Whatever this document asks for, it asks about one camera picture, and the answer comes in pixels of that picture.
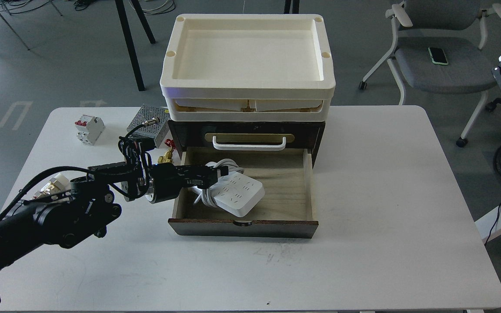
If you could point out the metal white pipe fitting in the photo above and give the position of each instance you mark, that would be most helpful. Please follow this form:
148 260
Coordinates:
57 189

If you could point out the white drawer handle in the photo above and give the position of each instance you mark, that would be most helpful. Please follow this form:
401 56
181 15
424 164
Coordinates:
249 147

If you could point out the green smartphone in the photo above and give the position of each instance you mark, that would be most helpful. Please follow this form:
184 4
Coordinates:
437 56

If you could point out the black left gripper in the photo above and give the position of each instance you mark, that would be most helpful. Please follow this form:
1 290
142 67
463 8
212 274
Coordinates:
167 180

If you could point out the metal mesh power supply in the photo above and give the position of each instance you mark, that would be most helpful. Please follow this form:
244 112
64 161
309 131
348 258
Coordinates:
155 121

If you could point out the white red circuit breaker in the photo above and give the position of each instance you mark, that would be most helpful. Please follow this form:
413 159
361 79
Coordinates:
89 128

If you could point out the grey office chair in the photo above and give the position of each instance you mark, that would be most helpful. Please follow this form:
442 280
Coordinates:
468 71

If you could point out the cream plastic tray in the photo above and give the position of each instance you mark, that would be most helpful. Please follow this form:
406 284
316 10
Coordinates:
248 68

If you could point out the white power strip with cable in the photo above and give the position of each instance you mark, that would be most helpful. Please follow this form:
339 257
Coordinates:
235 193

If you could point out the open wooden drawer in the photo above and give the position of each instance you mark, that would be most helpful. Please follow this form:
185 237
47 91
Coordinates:
286 211

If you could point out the brass valve with red handle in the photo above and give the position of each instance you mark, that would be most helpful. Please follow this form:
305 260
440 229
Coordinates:
167 157

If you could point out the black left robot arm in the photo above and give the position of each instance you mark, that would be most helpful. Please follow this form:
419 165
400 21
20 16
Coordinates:
69 217

